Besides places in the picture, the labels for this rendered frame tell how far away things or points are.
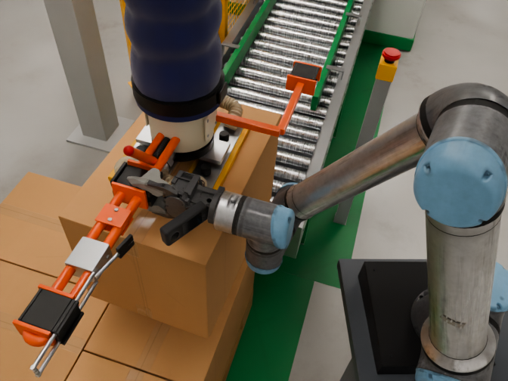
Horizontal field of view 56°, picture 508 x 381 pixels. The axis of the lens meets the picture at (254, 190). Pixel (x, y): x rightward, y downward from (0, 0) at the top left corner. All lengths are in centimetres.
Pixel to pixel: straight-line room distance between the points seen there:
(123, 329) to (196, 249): 59
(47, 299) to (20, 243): 100
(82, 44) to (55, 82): 99
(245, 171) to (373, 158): 49
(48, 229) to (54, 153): 114
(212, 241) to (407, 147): 53
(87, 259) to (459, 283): 69
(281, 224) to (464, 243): 39
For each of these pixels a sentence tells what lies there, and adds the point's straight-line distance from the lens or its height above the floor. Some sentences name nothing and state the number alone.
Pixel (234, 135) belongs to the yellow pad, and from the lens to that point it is 141.
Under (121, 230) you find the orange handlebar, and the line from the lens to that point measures 106.
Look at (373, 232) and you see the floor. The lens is 264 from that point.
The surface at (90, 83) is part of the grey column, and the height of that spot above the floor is 43.
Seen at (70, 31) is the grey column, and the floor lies 73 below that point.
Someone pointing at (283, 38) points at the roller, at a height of 55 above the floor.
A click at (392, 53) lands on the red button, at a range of 195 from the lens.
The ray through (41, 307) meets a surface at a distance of 98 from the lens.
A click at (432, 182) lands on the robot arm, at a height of 157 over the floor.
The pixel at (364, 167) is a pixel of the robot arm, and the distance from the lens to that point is 96.
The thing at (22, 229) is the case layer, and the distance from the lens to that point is 201.
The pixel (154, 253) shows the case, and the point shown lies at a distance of 120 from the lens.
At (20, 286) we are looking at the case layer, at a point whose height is 54.
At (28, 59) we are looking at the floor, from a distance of 385.
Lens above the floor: 205
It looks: 49 degrees down
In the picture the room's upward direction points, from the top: 5 degrees clockwise
